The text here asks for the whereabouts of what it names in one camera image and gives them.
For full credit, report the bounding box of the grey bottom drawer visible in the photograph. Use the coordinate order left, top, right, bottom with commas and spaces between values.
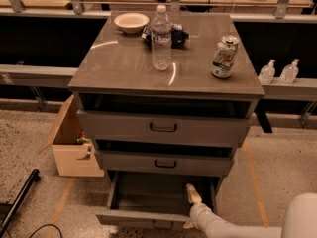
97, 172, 219, 231

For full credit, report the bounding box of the right clear sanitizer bottle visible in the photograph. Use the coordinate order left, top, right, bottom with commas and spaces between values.
280, 59, 299, 83

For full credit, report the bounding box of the grey metal railing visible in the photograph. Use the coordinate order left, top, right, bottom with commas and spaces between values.
0, 0, 317, 87

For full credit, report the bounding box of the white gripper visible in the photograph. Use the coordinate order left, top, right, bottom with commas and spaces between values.
186, 183, 215, 231

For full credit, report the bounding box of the grey drawer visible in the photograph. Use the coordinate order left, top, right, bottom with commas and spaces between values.
77, 110, 251, 148
95, 150, 233, 177
97, 172, 219, 231

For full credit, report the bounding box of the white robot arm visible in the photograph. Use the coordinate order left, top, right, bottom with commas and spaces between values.
184, 183, 317, 238

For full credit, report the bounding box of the black pole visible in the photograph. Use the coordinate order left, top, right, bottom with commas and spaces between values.
0, 169, 41, 238

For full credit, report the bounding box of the dark crumpled snack bag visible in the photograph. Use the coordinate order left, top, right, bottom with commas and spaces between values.
142, 23, 189, 49

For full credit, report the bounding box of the green white soda can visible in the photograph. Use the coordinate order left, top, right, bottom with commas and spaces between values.
211, 35, 240, 78

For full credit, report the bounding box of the grey drawer cabinet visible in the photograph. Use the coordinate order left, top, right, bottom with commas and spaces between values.
67, 11, 265, 196

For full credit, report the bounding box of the white bowl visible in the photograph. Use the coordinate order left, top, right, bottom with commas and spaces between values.
114, 13, 150, 34

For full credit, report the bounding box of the clear sanitizer bottle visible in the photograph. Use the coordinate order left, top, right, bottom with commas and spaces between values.
280, 59, 299, 83
259, 59, 275, 84

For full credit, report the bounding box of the grey top drawer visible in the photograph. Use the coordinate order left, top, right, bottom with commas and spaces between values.
77, 110, 251, 148

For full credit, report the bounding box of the black floor cable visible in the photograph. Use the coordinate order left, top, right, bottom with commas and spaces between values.
0, 223, 63, 238

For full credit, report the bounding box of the grey middle drawer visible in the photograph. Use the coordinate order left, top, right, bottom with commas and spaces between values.
95, 150, 233, 177

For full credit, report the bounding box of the clear plastic water bottle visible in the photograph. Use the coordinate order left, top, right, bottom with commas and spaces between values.
151, 5, 171, 71

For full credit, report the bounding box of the cardboard box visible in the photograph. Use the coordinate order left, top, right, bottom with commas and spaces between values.
39, 95, 104, 178

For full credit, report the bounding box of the left clear sanitizer bottle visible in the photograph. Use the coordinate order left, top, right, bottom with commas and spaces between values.
259, 59, 275, 84

